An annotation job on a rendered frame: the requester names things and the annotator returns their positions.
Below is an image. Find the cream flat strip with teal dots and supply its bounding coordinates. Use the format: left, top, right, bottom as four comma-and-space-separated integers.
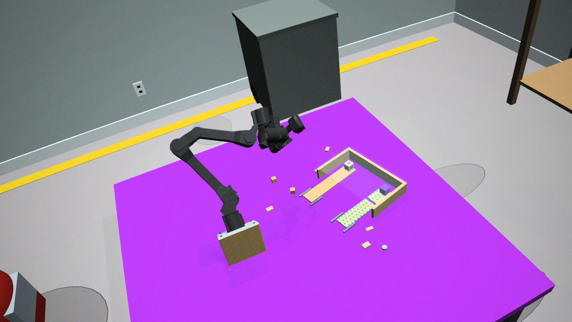
337, 201, 371, 228

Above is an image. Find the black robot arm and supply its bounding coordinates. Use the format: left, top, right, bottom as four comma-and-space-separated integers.
170, 107, 281, 233

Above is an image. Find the peach grid-patterned strip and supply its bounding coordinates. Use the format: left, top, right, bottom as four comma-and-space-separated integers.
303, 177, 337, 203

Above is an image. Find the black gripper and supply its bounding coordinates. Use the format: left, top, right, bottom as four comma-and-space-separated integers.
268, 115, 306, 153

